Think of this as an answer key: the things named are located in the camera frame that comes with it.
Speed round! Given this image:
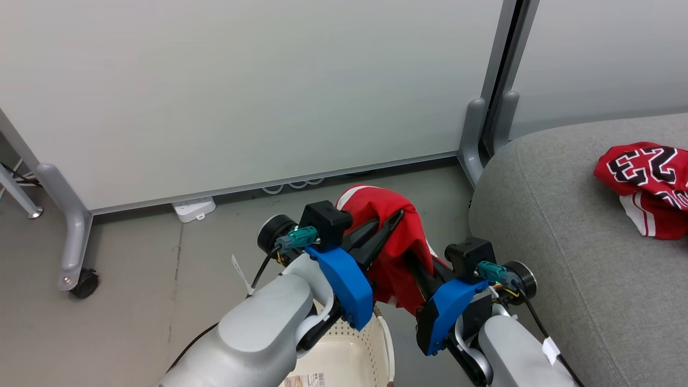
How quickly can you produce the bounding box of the grey fabric sofa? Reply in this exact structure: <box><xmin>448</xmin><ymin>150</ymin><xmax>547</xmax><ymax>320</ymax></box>
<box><xmin>468</xmin><ymin>112</ymin><xmax>688</xmax><ymax>387</ymax></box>

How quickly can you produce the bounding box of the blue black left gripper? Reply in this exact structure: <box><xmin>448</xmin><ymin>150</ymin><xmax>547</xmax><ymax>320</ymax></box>
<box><xmin>257</xmin><ymin>209</ymin><xmax>405</xmax><ymax>332</ymax></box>

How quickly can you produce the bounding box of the red jersey with number 23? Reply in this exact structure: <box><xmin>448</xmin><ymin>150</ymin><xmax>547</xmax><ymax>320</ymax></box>
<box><xmin>593</xmin><ymin>141</ymin><xmax>688</xmax><ymax>240</ymax></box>

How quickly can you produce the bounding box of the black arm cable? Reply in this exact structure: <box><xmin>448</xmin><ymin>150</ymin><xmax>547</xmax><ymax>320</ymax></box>
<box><xmin>511</xmin><ymin>279</ymin><xmax>585</xmax><ymax>387</ymax></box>
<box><xmin>166</xmin><ymin>246</ymin><xmax>282</xmax><ymax>372</ymax></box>

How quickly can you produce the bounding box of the black partition caster wheel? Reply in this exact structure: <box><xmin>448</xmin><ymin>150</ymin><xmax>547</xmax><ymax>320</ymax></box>
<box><xmin>69</xmin><ymin>268</ymin><xmax>99</xmax><ymax>299</ymax></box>

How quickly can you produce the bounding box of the large white mobile partition panel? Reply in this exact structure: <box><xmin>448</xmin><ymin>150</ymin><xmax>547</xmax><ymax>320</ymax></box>
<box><xmin>0</xmin><ymin>0</ymin><xmax>519</xmax><ymax>216</ymax></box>

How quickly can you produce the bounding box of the white partition panel with rail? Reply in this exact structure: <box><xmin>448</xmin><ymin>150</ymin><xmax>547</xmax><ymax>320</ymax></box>
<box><xmin>505</xmin><ymin>0</ymin><xmax>688</xmax><ymax>141</ymax></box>

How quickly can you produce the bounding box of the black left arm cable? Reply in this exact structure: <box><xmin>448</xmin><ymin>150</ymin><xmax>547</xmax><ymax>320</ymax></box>
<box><xmin>166</xmin><ymin>246</ymin><xmax>282</xmax><ymax>372</ymax></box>

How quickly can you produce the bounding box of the grey metal table leg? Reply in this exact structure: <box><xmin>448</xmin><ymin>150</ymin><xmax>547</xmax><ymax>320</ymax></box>
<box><xmin>0</xmin><ymin>164</ymin><xmax>44</xmax><ymax>220</ymax></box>

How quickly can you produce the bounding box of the cream perforated laundry basket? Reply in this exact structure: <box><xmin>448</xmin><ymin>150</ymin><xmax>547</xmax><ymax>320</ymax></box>
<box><xmin>279</xmin><ymin>304</ymin><xmax>396</xmax><ymax>387</ymax></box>

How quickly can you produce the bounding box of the red garment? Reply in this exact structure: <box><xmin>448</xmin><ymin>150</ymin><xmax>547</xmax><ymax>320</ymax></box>
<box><xmin>335</xmin><ymin>184</ymin><xmax>451</xmax><ymax>317</ymax></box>

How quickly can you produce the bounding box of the white cable tag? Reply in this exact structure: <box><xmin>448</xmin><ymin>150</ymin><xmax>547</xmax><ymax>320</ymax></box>
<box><xmin>541</xmin><ymin>337</ymin><xmax>561</xmax><ymax>367</ymax></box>
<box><xmin>231</xmin><ymin>254</ymin><xmax>254</xmax><ymax>297</ymax></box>

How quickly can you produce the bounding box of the black floor cable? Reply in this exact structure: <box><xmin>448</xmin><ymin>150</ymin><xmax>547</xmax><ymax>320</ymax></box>
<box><xmin>0</xmin><ymin>159</ymin><xmax>42</xmax><ymax>188</ymax></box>

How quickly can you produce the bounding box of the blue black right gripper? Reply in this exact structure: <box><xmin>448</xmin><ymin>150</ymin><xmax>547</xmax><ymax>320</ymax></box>
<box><xmin>403</xmin><ymin>250</ymin><xmax>538</xmax><ymax>357</ymax></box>

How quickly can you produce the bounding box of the coiled white cable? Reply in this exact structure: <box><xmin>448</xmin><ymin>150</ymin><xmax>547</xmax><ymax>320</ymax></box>
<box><xmin>261</xmin><ymin>177</ymin><xmax>326</xmax><ymax>195</ymax></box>

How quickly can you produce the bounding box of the grey partition foot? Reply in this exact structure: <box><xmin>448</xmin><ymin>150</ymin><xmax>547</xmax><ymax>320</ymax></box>
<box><xmin>496</xmin><ymin>90</ymin><xmax>520</xmax><ymax>157</ymax></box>
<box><xmin>34</xmin><ymin>163</ymin><xmax>94</xmax><ymax>291</ymax></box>
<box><xmin>458</xmin><ymin>97</ymin><xmax>488</xmax><ymax>188</ymax></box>

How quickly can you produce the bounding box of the white power strip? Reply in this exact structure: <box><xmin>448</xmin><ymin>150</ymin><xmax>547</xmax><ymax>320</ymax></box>
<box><xmin>172</xmin><ymin>196</ymin><xmax>217</xmax><ymax>224</ymax></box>

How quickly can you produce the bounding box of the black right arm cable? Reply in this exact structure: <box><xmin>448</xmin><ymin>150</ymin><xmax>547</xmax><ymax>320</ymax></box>
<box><xmin>511</xmin><ymin>279</ymin><xmax>585</xmax><ymax>387</ymax></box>

